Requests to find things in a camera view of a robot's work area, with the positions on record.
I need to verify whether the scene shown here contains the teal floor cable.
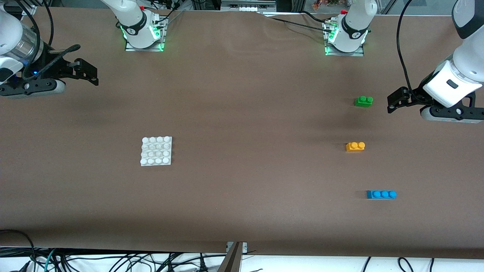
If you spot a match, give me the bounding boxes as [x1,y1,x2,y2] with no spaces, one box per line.
[43,249,57,272]

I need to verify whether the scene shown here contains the black looped floor cable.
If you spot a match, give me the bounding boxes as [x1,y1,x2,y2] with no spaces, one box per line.
[0,229,36,272]

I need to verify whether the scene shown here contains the blue three-stud block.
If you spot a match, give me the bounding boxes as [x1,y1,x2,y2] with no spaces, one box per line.
[366,190,397,199]

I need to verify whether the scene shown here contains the dark metal beam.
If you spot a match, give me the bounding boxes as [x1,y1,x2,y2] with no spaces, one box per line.
[217,242,242,272]

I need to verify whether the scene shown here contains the black cable on table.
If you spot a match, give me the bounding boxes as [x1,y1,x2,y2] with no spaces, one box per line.
[264,11,333,34]

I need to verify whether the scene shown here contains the brown table cover sheet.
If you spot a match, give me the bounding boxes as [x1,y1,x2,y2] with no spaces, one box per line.
[0,8,484,259]

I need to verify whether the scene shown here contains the white studded base plate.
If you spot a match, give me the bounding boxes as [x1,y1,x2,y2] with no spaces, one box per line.
[140,136,173,167]

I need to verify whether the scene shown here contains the tangled black floor cables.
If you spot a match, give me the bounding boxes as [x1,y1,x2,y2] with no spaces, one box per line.
[23,247,227,272]

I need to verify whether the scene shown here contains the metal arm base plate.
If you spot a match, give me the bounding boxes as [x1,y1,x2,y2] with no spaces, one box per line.
[324,21,365,57]
[125,13,167,52]

